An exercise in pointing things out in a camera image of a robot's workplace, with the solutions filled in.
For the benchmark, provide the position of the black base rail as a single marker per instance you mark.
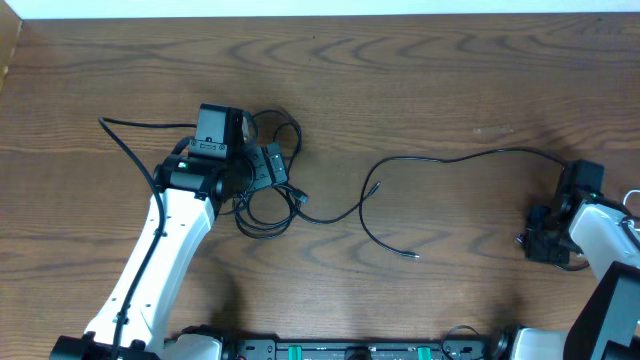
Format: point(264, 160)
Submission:
point(460, 342)

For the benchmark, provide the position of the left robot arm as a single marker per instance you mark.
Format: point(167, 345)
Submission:
point(222, 160)

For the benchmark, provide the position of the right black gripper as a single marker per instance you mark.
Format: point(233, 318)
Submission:
point(533, 249)

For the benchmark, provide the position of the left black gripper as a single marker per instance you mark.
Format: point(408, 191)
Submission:
point(267, 175)

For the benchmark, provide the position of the wooden board at left edge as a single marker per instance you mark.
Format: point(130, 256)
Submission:
point(10, 28)

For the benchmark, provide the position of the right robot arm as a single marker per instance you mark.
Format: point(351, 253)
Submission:
point(581, 220)

